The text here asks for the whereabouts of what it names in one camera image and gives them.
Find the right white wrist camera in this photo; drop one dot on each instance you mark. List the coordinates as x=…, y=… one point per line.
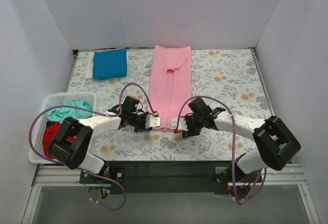
x=179, y=124

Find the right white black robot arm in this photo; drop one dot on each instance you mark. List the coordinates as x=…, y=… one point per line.
x=276, y=145

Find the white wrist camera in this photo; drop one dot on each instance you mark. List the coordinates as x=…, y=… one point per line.
x=152, y=120
x=179, y=124

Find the teal t shirt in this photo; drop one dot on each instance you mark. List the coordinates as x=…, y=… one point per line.
x=59, y=114

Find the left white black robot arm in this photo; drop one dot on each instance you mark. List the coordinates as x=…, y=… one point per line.
x=70, y=144

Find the pink t shirt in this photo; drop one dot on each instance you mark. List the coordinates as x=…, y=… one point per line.
x=170, y=83

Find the red t shirt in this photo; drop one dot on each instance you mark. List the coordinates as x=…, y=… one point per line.
x=50, y=131

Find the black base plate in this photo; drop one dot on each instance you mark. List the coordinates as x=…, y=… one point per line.
x=170, y=176

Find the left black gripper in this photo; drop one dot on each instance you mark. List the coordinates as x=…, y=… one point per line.
x=144, y=121

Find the folded blue t shirt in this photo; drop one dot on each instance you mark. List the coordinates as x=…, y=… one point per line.
x=110, y=64

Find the aluminium frame rail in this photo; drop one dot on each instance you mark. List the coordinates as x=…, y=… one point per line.
x=51, y=175

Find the white plastic laundry basket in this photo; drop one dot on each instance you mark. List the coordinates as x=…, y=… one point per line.
x=51, y=100

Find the floral table cloth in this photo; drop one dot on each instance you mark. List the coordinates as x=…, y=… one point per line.
x=222, y=76

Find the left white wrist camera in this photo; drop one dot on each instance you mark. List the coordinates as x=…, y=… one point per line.
x=152, y=120

